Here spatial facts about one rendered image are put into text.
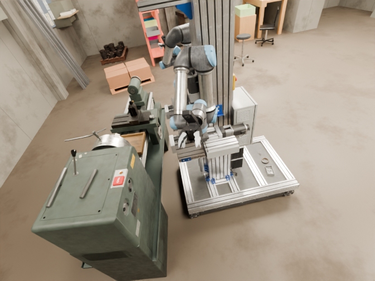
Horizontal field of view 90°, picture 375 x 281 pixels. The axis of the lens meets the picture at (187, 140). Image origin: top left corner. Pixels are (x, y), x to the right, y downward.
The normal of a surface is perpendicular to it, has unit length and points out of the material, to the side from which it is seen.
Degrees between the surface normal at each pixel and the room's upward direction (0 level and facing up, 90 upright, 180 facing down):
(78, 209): 0
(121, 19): 90
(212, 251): 0
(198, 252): 0
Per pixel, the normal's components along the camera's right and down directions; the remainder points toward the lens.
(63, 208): -0.14, -0.72
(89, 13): 0.17, 0.66
